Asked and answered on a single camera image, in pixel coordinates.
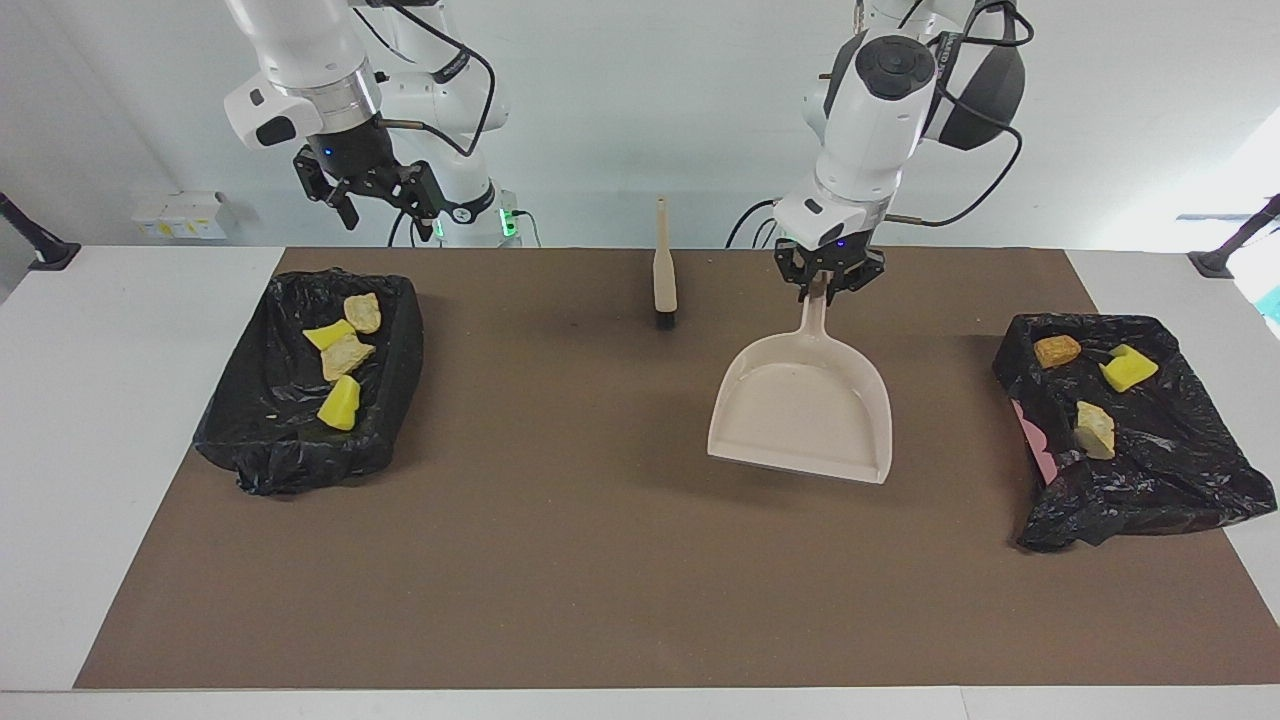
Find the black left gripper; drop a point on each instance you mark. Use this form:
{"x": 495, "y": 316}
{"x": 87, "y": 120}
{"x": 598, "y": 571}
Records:
{"x": 830, "y": 258}

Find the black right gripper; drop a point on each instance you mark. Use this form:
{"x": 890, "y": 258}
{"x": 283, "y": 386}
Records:
{"x": 355, "y": 165}

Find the lumpy beige rock piece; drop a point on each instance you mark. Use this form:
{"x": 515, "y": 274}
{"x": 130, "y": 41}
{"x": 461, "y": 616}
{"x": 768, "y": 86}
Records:
{"x": 362, "y": 312}

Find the beige plastic dustpan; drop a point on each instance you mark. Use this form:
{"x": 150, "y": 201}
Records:
{"x": 800, "y": 410}

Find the small yellow sponge piece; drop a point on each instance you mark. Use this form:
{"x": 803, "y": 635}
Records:
{"x": 328, "y": 335}

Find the wedge beige rock piece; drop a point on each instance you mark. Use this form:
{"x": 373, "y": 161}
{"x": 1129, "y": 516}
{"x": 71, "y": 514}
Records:
{"x": 345, "y": 356}

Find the beige hand brush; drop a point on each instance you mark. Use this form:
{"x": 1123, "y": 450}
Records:
{"x": 664, "y": 285}

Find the chunky yellow sponge piece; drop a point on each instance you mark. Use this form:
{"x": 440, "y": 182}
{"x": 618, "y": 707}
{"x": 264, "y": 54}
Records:
{"x": 340, "y": 403}

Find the brown bread roll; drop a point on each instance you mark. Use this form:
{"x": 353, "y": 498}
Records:
{"x": 1057, "y": 352}

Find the orange striped pastry piece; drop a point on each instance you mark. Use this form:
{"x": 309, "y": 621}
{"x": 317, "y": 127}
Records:
{"x": 1095, "y": 432}

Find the yellow notched sponge piece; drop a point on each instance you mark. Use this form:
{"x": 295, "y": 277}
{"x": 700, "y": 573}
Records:
{"x": 1128, "y": 370}

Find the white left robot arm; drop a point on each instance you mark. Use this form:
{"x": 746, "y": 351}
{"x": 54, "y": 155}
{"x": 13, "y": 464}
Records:
{"x": 880, "y": 110}

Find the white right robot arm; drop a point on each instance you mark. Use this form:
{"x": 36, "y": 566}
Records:
{"x": 300, "y": 60}

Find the black bag lined bin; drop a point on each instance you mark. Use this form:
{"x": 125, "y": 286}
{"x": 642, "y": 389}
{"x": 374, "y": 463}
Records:
{"x": 260, "y": 420}

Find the pink plastic bin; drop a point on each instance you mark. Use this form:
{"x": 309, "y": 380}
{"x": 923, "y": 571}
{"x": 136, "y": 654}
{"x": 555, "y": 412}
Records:
{"x": 1035, "y": 445}

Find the black trash bag liner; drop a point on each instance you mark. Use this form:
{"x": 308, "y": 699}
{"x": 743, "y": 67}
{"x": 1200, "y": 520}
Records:
{"x": 1170, "y": 450}

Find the black stand foot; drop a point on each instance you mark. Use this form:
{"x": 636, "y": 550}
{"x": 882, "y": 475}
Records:
{"x": 40, "y": 246}
{"x": 1228, "y": 250}

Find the brown table mat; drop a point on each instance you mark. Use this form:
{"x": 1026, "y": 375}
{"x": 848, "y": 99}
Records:
{"x": 560, "y": 600}

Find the white wall socket box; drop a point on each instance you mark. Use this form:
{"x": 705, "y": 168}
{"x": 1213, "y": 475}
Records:
{"x": 180, "y": 216}

